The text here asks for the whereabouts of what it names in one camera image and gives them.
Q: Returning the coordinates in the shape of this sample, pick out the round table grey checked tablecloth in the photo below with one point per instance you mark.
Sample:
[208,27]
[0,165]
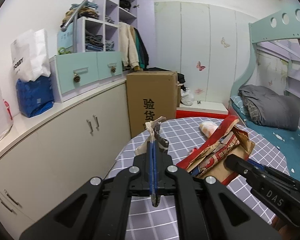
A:
[185,137]

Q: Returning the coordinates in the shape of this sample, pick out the blue woven bag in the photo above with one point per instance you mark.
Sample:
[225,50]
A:
[35,97]

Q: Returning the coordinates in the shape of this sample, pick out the cream hanging jacket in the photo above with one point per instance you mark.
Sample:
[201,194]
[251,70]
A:
[128,45]

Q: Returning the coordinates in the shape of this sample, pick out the tall cardboard box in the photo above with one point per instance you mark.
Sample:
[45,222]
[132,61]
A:
[150,92]

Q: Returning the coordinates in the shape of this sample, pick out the folded jeans in cubby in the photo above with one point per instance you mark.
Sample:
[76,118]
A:
[95,42]

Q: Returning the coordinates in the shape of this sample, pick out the beige butterfly sticker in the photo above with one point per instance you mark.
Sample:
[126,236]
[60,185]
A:
[225,42]

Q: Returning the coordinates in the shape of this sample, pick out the pinecone drawer ornament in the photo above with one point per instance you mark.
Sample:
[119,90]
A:
[113,69]
[77,78]

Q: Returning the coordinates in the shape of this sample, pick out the grey metal handrail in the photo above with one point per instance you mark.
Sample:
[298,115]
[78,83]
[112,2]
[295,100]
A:
[76,10]

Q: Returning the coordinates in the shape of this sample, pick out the teal bunk bed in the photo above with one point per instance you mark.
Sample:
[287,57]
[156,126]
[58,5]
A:
[265,30]

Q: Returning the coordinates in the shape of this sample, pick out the black clothes heap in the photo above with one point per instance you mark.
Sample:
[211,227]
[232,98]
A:
[157,69]

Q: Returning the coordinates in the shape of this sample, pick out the beige paper wrapper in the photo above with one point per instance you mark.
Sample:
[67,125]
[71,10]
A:
[152,130]

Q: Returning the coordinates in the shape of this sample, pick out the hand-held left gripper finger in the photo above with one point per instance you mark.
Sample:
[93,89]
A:
[150,170]
[155,172]

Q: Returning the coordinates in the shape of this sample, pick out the pile of folded clothes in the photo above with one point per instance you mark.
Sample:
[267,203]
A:
[87,11]

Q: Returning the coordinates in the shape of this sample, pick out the green hanging jacket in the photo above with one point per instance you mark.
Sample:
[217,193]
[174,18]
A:
[140,47]

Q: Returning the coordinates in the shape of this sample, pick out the dark clothes in cubby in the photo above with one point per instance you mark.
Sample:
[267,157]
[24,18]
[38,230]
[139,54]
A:
[127,4]

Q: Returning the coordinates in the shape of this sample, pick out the white paper shopping bag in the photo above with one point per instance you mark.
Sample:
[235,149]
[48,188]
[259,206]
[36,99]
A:
[30,55]

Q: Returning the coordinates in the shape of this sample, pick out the white low platform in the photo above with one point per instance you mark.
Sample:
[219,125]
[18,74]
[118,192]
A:
[207,107]

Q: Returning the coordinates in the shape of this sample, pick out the pink butterfly sticker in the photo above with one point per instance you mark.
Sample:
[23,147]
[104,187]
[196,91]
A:
[200,65]

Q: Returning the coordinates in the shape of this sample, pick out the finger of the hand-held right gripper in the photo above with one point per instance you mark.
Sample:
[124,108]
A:
[240,166]
[280,177]

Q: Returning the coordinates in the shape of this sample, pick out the teal two-drawer unit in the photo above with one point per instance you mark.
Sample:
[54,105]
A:
[90,67]

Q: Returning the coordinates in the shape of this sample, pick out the purple cubby shelf unit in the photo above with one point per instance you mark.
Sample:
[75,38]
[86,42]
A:
[146,25]

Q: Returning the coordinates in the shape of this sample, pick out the dark hanging jacket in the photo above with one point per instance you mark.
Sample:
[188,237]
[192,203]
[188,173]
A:
[145,52]

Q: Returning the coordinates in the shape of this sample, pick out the grey duvet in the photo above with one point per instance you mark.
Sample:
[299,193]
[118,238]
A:
[272,105]

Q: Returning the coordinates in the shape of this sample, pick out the white panelled wardrobe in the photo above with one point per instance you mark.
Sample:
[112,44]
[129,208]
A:
[195,35]

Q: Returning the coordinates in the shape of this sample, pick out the teal printed bed sheet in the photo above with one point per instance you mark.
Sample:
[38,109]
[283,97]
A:
[277,140]

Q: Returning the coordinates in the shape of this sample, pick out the green plastic plant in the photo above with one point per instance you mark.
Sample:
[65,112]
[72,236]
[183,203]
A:
[63,51]

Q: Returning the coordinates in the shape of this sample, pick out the small white plastic bag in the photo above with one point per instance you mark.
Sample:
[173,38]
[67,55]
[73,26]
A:
[187,97]

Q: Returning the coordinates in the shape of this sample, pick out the torn red brown paper bag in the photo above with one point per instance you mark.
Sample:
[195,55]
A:
[215,152]

